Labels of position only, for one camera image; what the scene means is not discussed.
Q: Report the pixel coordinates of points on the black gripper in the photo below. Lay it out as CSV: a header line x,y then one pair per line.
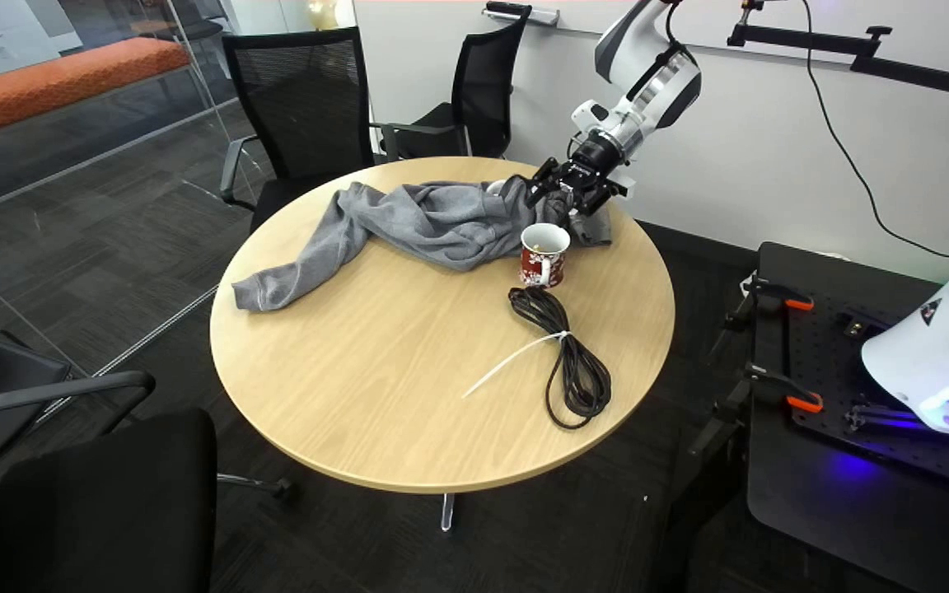
x,y
597,176

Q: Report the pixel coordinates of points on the red and white mug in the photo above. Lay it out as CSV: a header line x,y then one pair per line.
x,y
544,265

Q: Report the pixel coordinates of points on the black mesh office chair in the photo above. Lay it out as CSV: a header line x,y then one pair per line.
x,y
485,88
47,394
297,104
114,505

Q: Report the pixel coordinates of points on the grey crumpled cloth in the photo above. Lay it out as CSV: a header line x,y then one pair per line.
x,y
430,217

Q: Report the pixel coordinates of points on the white zip tie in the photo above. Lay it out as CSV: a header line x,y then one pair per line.
x,y
518,358

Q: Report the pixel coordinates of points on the whiteboard marker tray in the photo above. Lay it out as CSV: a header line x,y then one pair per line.
x,y
508,10

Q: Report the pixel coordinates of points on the chrome table base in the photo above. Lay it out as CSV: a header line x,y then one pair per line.
x,y
446,514

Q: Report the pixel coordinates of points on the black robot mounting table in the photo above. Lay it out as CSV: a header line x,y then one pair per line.
x,y
814,514

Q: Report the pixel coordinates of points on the orange bench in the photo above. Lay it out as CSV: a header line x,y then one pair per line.
x,y
56,88

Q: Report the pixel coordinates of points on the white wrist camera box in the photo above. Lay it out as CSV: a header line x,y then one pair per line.
x,y
592,117

